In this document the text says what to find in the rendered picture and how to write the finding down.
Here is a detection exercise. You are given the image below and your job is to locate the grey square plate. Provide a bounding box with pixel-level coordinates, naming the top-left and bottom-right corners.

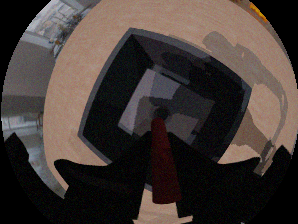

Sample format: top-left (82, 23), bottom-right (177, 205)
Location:
top-left (117, 68), bottom-right (209, 141)

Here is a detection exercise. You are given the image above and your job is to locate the dark red peg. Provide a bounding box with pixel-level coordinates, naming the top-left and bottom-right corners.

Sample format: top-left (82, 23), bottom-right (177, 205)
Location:
top-left (152, 117), bottom-right (182, 204)

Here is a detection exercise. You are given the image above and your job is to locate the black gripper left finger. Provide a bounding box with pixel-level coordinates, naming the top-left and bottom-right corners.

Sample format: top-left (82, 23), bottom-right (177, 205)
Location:
top-left (53, 131), bottom-right (153, 220)

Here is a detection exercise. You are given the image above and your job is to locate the black open box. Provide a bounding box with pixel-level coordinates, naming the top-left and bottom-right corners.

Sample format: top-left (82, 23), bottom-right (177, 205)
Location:
top-left (77, 27), bottom-right (253, 165)

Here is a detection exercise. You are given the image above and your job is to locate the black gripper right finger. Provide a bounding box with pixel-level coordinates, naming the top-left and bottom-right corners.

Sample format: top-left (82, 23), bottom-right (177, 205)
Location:
top-left (166, 132), bottom-right (261, 218)

